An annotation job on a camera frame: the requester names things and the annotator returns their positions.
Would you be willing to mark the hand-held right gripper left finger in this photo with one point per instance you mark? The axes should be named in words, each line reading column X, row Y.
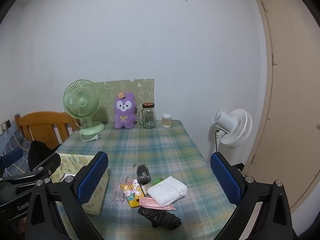
column 93, row 175

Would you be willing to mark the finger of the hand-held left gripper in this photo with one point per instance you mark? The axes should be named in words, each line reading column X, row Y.
column 12, row 157
column 48, row 166

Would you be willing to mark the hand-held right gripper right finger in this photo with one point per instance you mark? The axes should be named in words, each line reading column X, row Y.
column 223, row 177

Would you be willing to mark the printed fabric storage box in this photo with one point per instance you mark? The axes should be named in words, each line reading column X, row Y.
column 72, row 162

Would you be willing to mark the yellow cartoon packet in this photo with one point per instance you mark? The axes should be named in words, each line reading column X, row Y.
column 132, row 195

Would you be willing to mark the white cloth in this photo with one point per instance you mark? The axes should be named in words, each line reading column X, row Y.
column 165, row 190

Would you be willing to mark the black cloth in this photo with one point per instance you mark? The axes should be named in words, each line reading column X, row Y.
column 160, row 217

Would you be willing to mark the blue plaid bedding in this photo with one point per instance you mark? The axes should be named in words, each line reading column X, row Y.
column 17, row 140

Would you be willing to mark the black clothing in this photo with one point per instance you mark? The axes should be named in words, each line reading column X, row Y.
column 40, row 150

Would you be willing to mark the clear packet of pink straws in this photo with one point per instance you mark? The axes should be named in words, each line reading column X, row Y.
column 117, row 192

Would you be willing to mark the wooden bed headboard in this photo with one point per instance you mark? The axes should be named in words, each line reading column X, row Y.
column 42, row 122

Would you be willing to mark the dark grey socks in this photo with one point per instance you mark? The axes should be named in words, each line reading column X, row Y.
column 143, row 172

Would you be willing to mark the white fan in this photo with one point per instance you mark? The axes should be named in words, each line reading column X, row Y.
column 237, row 130

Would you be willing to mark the small green item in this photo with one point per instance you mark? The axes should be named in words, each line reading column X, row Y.
column 158, row 181

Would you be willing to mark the purple plush toy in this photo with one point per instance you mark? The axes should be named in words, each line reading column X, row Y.
column 124, row 115

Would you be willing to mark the green desk fan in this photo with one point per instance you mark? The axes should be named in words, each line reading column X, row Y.
column 81, row 101

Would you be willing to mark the glass jar mug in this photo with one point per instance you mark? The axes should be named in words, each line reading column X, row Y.
column 149, row 117

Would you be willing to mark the cotton swab container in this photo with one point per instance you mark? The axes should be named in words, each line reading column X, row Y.
column 166, row 121

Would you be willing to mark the green patterned board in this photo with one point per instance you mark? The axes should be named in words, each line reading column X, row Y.
column 110, row 90

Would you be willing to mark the beige door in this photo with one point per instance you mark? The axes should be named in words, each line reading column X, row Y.
column 292, row 80

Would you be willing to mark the wall socket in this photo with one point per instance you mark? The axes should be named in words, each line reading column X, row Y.
column 7, row 123

